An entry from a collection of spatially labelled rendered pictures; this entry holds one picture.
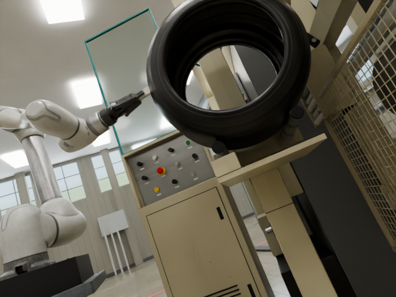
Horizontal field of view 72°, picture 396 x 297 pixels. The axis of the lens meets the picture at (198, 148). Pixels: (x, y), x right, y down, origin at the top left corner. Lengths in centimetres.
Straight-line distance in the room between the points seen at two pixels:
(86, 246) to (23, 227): 1029
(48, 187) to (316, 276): 129
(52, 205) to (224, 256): 94
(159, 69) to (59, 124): 41
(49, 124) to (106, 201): 1062
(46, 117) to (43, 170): 55
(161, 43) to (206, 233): 108
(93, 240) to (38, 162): 1005
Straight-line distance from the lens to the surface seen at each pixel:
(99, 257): 1152
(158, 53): 104
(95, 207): 1165
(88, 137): 118
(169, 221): 171
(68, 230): 144
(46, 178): 155
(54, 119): 108
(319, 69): 134
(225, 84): 138
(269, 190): 126
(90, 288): 108
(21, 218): 132
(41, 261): 131
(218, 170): 90
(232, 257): 166
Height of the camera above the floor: 70
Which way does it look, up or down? 14 degrees up
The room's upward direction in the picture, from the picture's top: 22 degrees counter-clockwise
